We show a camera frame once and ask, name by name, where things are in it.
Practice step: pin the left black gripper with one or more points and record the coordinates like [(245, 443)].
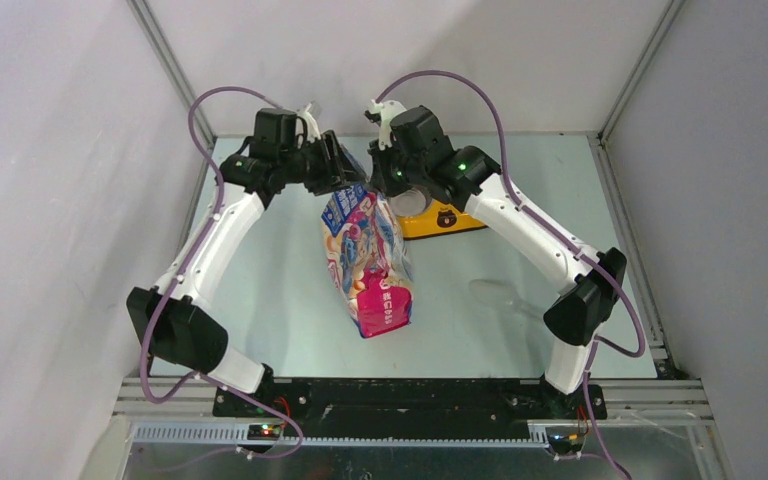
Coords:
[(338, 172)]

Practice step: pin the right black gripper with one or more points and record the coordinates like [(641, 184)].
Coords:
[(380, 178)]

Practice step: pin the cat food bag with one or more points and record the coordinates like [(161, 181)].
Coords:
[(367, 258)]

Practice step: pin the clear plastic scoop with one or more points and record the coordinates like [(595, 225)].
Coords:
[(503, 297)]

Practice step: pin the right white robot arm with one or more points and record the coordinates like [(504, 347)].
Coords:
[(412, 154)]

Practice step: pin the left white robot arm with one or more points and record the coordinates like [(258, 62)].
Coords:
[(171, 318)]

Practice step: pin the yellow double pet bowl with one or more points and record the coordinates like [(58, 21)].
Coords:
[(420, 216)]

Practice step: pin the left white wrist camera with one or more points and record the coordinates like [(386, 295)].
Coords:
[(308, 115)]

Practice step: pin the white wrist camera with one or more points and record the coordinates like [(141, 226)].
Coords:
[(308, 115), (382, 114)]

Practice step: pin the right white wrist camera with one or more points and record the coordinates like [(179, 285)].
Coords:
[(382, 114)]

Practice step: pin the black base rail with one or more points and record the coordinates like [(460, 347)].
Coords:
[(472, 410)]

